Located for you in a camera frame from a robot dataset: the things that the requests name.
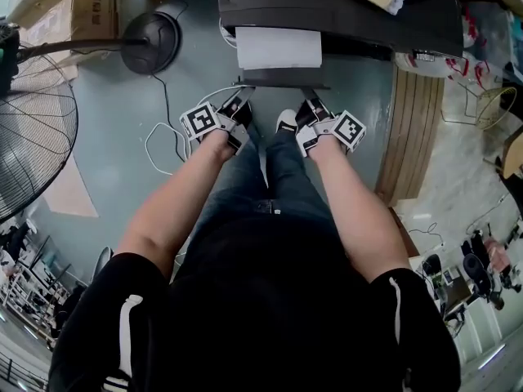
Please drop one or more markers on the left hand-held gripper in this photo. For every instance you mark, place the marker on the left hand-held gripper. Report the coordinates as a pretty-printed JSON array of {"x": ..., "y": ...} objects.
[{"x": 200, "y": 120}]

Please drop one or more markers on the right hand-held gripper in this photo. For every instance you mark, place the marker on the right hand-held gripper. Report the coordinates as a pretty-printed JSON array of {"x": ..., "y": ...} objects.
[{"x": 347, "y": 131}]

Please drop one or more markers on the white pull-out drawer tray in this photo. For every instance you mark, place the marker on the white pull-out drawer tray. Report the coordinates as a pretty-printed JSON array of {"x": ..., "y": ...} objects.
[{"x": 278, "y": 47}]

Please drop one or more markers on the person's left forearm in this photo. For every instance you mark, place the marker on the person's left forearm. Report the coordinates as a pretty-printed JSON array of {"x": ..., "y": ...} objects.
[{"x": 171, "y": 210}]

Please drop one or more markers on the person's right forearm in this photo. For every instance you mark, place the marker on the person's right forearm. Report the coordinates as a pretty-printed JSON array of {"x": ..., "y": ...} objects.
[{"x": 359, "y": 210}]

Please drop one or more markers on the person's right shoe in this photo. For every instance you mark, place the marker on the person's right shoe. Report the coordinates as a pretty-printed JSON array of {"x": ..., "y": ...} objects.
[{"x": 286, "y": 120}]

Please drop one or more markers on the person's right leg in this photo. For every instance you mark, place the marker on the person's right leg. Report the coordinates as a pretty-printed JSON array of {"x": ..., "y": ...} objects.
[{"x": 294, "y": 178}]

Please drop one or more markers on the person's leg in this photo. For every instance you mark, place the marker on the person's leg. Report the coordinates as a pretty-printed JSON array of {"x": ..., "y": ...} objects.
[
  {"x": 229, "y": 190},
  {"x": 294, "y": 178}
]

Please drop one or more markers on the person's left leg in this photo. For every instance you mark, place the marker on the person's left leg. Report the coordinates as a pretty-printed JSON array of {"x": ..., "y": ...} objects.
[{"x": 229, "y": 190}]

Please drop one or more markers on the wooden slat panel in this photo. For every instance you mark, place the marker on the wooden slat panel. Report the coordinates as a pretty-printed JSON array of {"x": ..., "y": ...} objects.
[{"x": 412, "y": 137}]

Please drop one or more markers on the printed cardboard box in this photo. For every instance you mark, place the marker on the printed cardboard box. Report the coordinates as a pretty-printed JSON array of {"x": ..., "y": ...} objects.
[{"x": 90, "y": 19}]

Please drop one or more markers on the flat cardboard sheet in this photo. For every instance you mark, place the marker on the flat cardboard sheet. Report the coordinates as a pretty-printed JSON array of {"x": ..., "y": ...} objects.
[{"x": 71, "y": 194}]

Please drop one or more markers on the clear plastic bag of items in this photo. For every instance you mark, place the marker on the clear plastic bag of items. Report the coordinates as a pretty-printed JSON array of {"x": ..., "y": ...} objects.
[{"x": 494, "y": 27}]

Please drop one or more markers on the round wooden stool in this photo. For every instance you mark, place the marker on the round wooden stool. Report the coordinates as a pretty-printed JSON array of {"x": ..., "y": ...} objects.
[{"x": 512, "y": 157}]

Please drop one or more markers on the person's black shirt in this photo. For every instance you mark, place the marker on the person's black shirt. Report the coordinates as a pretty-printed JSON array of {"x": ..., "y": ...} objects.
[{"x": 253, "y": 313}]

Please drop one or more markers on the metal shelf rack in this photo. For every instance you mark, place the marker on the metal shelf rack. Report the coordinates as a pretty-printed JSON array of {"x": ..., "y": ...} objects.
[{"x": 32, "y": 288}]

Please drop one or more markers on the black pedestal fan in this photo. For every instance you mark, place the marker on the black pedestal fan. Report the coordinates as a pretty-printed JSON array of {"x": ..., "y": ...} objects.
[{"x": 149, "y": 43}]

